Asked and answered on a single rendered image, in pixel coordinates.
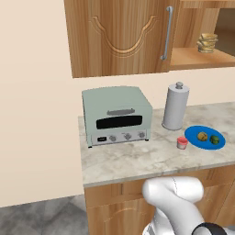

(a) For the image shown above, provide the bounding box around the red lidded jam jar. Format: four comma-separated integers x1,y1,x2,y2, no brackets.
176,136,188,151

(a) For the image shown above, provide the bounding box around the wooden cabinet door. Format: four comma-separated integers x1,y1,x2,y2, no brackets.
63,0,181,79

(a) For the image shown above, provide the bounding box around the yellow bread roll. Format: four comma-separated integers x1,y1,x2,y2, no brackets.
196,131,208,142

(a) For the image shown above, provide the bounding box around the blue plate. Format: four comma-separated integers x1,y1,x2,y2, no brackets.
184,125,227,151

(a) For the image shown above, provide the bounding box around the wooden base cabinet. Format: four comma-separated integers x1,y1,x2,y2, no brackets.
84,164,235,235

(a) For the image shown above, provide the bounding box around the pale green toaster oven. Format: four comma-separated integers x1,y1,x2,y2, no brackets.
81,85,153,149

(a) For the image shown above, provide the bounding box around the grey paper towel roll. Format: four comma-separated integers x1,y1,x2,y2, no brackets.
161,81,190,131

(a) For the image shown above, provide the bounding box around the stack of tan bowls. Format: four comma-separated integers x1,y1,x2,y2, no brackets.
196,32,219,54

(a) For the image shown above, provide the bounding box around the grey cabinet door handle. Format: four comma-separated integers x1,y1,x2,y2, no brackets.
160,6,173,62

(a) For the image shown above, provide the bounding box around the open wooden wall cabinet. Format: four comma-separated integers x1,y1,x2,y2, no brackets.
169,0,235,72

